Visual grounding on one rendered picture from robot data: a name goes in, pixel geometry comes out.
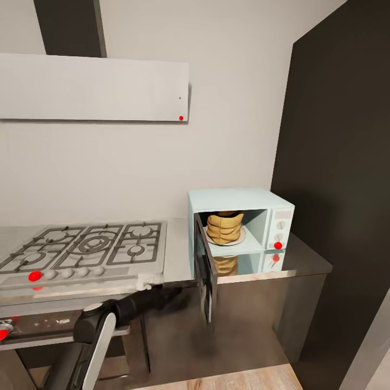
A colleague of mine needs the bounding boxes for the popcorn bag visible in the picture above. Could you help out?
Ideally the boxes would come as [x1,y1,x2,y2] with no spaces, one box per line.
[206,210,244,245]

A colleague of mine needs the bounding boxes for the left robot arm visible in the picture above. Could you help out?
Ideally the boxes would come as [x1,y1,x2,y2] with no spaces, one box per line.
[40,274,183,390]

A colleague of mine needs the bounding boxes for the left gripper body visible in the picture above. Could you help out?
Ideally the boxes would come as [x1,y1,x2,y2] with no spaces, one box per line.
[127,287,164,319]

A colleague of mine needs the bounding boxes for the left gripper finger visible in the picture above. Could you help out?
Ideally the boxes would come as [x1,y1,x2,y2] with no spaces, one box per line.
[163,287,183,304]

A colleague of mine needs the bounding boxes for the microwave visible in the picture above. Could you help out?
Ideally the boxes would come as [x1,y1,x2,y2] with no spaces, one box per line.
[188,187,295,334]

